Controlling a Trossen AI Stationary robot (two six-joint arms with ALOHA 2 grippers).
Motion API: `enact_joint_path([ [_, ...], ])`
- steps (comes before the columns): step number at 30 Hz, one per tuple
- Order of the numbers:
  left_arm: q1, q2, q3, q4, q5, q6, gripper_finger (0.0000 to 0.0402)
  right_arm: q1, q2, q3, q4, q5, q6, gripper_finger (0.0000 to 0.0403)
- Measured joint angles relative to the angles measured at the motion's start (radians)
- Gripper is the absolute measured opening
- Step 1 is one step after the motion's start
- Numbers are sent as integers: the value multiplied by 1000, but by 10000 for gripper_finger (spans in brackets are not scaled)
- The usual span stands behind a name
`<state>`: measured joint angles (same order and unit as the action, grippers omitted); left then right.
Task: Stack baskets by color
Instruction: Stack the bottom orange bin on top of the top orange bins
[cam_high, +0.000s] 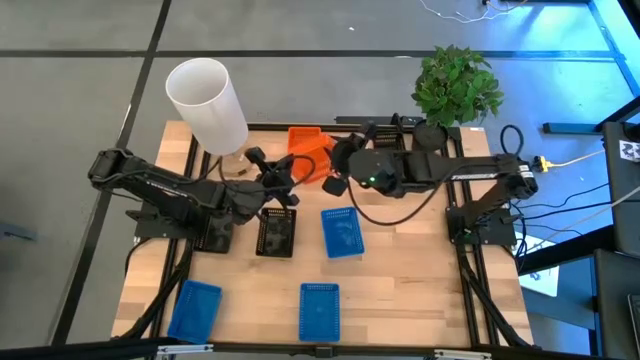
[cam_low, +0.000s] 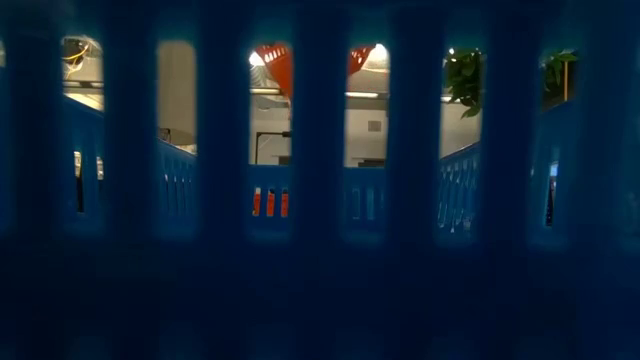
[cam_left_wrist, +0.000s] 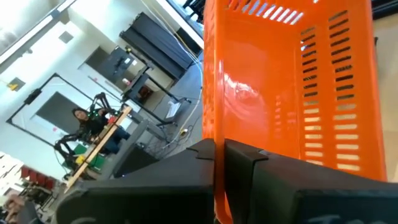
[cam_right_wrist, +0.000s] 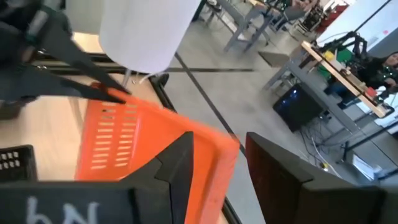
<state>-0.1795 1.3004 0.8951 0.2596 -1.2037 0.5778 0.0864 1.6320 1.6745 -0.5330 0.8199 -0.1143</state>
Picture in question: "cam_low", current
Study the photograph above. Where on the blue plastic basket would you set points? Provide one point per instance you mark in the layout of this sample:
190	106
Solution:
320	300

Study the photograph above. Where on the potted green plant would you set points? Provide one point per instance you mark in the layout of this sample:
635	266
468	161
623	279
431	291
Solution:
462	75

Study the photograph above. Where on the ceiling light tube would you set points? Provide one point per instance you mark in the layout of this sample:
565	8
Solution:
361	94
265	91

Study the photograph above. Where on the grey wall vent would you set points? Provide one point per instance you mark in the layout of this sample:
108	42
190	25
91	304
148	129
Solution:
374	126

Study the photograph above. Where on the orange plastic basket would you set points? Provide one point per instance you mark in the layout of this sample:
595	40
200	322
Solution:
277	67
270	202

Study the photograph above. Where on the black pipe frame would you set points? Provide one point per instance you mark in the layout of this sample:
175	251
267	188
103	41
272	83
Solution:
270	133

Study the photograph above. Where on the thin bamboo stake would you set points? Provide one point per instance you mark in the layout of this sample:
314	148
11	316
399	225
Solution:
566	80

